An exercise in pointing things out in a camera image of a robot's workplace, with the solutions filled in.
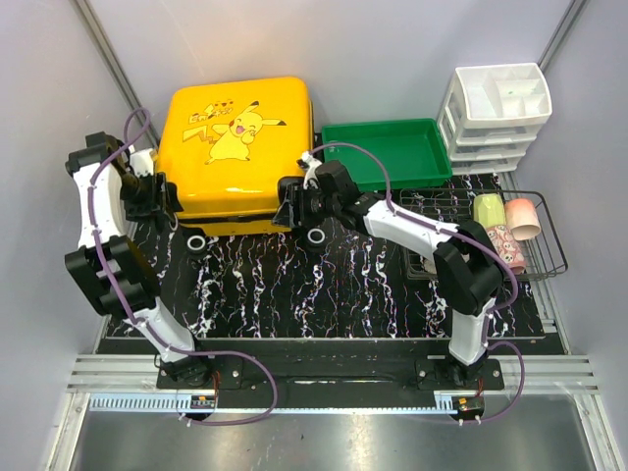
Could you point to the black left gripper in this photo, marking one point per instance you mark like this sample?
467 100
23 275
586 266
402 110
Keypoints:
157 202

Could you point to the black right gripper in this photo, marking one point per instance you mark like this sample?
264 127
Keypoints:
288 216

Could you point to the yellow Pikachu suitcase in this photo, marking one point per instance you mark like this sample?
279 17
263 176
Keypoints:
227 149

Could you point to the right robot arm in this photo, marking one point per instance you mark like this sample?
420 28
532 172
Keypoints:
467 266

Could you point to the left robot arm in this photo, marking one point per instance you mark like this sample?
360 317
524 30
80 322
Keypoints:
119 187

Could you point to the green plastic tray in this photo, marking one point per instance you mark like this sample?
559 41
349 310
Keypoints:
411 152

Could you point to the pale green faceted cup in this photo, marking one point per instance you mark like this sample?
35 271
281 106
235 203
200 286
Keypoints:
488 210

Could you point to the pink skull pattern cup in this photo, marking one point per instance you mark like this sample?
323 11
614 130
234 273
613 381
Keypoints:
507 247

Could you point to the white drawer organizer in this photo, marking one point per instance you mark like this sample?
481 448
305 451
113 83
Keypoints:
491 115

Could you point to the pink marbled cup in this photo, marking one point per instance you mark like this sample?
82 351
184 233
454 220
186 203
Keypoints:
522 218

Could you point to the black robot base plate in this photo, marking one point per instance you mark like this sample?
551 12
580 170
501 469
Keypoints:
342 396

